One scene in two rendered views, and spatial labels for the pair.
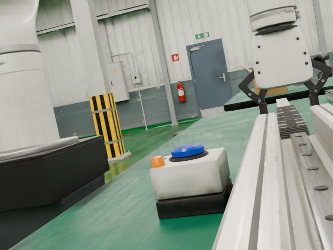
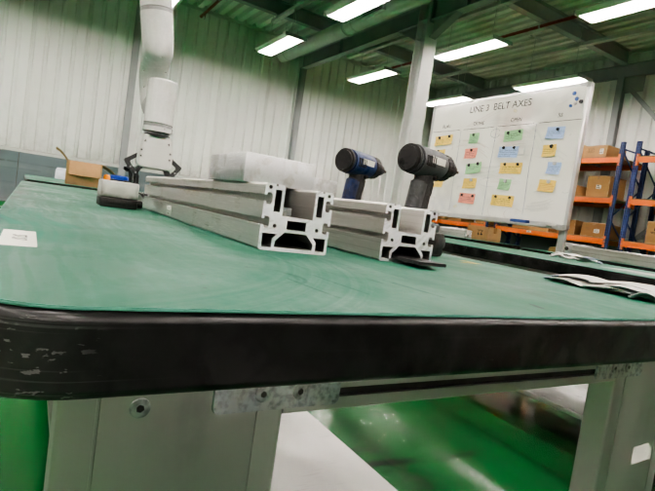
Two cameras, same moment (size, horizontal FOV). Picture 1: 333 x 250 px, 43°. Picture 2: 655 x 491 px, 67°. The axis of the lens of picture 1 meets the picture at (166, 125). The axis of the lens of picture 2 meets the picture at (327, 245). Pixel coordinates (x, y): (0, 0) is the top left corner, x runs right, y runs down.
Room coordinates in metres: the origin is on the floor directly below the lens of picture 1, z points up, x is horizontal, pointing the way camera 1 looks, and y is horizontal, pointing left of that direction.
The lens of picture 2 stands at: (-0.68, 0.47, 0.84)
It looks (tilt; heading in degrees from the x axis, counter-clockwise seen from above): 4 degrees down; 314
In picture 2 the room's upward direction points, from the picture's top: 8 degrees clockwise
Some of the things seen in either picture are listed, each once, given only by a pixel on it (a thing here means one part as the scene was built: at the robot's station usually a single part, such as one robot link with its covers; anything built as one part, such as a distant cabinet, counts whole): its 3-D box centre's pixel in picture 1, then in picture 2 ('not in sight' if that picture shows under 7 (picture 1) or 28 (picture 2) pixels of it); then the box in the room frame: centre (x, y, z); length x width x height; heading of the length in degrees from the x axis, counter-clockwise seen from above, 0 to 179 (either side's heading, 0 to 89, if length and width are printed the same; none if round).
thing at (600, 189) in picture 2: not in sight; (560, 212); (3.41, -11.04, 1.57); 2.83 x 0.98 x 3.14; 165
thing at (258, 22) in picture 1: (275, 21); (158, 130); (0.76, -0.23, 1.01); 0.09 x 0.08 x 0.03; 75
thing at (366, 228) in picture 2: not in sight; (291, 214); (0.14, -0.25, 0.82); 0.80 x 0.10 x 0.09; 165
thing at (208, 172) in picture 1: (200, 179); (121, 194); (0.49, -0.03, 0.81); 0.10 x 0.08 x 0.06; 75
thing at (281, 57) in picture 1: (280, 55); (155, 150); (0.76, -0.23, 0.95); 0.10 x 0.07 x 0.11; 75
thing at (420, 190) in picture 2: not in sight; (428, 203); (-0.08, -0.43, 0.89); 0.20 x 0.08 x 0.22; 91
